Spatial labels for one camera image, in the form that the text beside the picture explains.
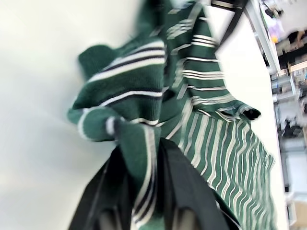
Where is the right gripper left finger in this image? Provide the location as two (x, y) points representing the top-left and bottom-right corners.
(68, 146), (140, 230)

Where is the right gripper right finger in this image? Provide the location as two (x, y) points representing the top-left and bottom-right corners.
(159, 138), (235, 230)

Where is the green striped T-shirt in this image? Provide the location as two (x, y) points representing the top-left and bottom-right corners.
(67, 0), (277, 230)

